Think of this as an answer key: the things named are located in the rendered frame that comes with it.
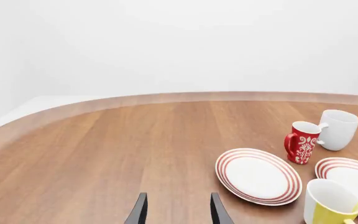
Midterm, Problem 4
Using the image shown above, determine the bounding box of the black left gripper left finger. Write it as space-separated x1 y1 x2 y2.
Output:
124 192 148 224

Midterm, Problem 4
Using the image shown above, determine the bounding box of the red mug with white pattern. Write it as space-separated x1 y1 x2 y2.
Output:
283 120 322 165

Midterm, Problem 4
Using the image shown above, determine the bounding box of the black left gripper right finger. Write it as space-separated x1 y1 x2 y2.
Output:
210 192 236 224

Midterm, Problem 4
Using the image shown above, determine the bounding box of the yellow and white mug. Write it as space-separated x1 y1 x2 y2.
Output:
303 178 358 224

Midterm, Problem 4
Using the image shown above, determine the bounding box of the white plate with red rings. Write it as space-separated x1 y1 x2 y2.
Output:
214 147 303 207
314 157 358 220

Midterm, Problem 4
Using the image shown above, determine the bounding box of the plain white mug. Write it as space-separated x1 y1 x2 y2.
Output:
316 109 358 152

